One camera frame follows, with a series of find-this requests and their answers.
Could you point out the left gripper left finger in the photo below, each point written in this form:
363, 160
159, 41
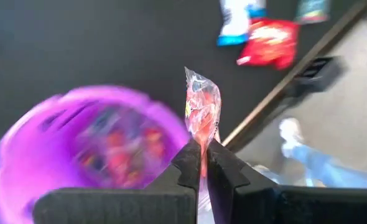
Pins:
171, 199

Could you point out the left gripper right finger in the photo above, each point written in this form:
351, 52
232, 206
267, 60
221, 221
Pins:
249, 202

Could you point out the clear red candy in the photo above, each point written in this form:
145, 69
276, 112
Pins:
202, 105
118, 155

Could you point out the red candy packet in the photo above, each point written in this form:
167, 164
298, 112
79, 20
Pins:
269, 42

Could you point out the white blue candy bar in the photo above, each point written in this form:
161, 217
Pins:
233, 21
256, 7

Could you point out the clear wrapped blue candy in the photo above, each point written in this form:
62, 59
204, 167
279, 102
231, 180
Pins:
312, 11

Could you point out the person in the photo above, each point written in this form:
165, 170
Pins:
326, 169

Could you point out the purple plastic bucket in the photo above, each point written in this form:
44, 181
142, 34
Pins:
31, 149

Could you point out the black table mat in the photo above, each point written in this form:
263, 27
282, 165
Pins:
77, 46

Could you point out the black aluminium table frame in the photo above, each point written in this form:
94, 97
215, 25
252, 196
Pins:
320, 73

